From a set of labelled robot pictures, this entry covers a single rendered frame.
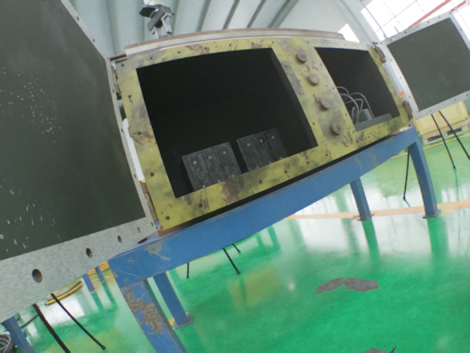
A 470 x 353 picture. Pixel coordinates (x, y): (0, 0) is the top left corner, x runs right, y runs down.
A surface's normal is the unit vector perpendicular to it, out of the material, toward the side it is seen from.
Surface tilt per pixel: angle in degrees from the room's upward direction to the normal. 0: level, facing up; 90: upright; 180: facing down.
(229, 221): 90
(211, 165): 90
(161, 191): 90
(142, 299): 90
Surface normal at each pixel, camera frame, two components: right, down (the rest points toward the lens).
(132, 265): 0.30, -0.16
